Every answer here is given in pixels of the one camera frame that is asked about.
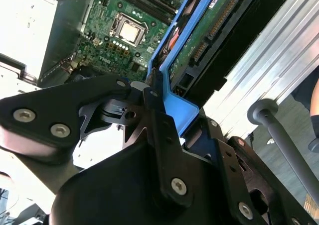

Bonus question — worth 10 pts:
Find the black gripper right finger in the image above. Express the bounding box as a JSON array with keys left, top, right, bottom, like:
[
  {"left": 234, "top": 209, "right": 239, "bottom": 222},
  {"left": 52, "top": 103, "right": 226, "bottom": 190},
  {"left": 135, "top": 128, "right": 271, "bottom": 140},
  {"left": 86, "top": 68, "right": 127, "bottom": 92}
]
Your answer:
[{"left": 198, "top": 110, "right": 312, "bottom": 225}]

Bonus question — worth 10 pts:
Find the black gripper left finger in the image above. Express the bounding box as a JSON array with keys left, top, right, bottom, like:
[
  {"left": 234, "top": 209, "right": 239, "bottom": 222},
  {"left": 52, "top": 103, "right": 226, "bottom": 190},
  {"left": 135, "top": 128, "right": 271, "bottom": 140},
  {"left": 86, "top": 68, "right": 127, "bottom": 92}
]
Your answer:
[{"left": 0, "top": 69, "right": 194, "bottom": 208}]

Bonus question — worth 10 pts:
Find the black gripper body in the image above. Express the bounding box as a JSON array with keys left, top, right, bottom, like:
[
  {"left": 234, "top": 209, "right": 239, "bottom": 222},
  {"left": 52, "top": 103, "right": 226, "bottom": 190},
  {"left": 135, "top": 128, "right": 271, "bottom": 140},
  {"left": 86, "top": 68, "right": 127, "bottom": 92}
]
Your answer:
[{"left": 48, "top": 99, "right": 252, "bottom": 225}]

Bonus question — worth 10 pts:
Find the hard disk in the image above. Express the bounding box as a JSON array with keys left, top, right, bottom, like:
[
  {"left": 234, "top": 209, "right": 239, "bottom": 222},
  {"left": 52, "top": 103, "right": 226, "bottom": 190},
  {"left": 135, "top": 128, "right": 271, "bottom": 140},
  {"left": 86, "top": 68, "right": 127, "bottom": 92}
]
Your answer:
[{"left": 146, "top": 0, "right": 304, "bottom": 138}]

